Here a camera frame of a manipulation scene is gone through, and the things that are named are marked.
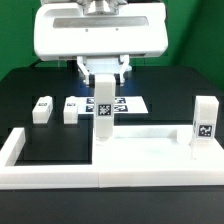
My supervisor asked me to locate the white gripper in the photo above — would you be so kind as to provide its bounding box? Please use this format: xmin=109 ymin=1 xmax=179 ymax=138
xmin=34 ymin=2 xmax=168 ymax=87

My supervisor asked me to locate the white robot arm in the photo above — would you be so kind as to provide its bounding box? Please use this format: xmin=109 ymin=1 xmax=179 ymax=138
xmin=34 ymin=0 xmax=168 ymax=85

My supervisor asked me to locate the fiducial marker base plate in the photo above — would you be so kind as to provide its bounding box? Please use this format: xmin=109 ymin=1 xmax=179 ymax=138
xmin=78 ymin=96 xmax=148 ymax=115

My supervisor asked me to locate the black cable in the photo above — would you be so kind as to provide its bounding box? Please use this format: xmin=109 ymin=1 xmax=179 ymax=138
xmin=29 ymin=58 xmax=44 ymax=69

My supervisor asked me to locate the white U-shaped boundary frame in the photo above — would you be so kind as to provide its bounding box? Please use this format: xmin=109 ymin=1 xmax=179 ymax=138
xmin=0 ymin=128 xmax=224 ymax=189

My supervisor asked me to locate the white desk tabletop tray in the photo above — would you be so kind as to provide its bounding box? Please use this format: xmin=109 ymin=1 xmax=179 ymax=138
xmin=92 ymin=125 xmax=224 ymax=172

